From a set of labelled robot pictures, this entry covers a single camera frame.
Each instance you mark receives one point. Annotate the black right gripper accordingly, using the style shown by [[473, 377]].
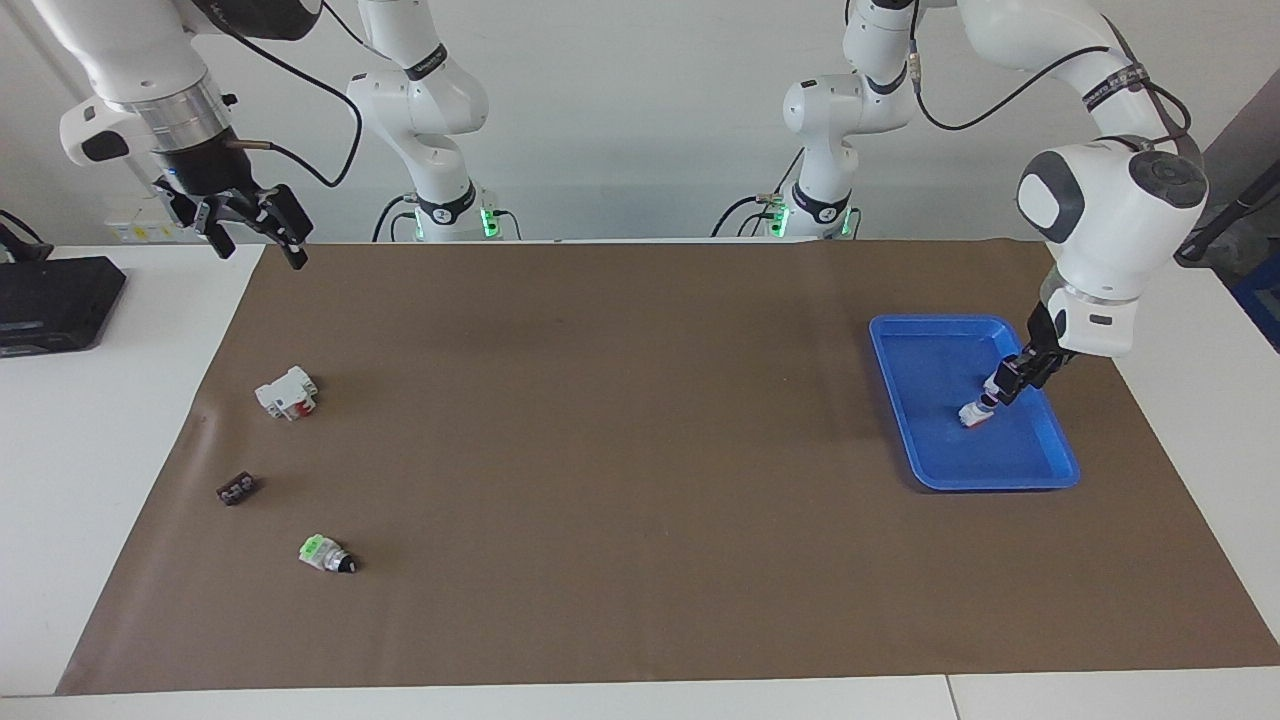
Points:
[[210, 170]]

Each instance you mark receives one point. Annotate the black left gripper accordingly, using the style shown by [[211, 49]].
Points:
[[1045, 350]]

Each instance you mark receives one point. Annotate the white green switch silver knob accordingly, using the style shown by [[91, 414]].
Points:
[[975, 413]]

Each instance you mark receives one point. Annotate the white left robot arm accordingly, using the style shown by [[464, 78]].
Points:
[[1110, 220]]

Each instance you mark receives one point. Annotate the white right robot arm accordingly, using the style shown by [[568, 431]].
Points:
[[130, 50]]

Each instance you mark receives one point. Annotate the blue plastic tray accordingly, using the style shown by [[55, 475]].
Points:
[[950, 450]]

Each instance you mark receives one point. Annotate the white circuit breaker red lever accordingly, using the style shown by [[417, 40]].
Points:
[[280, 392]]

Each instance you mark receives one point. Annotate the black box device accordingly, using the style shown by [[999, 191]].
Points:
[[50, 300]]

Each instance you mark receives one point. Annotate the blue crate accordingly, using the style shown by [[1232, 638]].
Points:
[[1265, 310]]

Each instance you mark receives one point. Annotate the black tripod stand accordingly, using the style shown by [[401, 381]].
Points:
[[1230, 215]]

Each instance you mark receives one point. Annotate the small dark brown terminal block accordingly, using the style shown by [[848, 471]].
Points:
[[236, 489]]

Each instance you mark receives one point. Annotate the brown paper table mat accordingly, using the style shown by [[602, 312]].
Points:
[[600, 450]]

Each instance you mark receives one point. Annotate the white wall socket box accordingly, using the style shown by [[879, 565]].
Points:
[[135, 230]]

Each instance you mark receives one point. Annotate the white green switch black knob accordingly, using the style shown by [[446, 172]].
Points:
[[320, 552]]

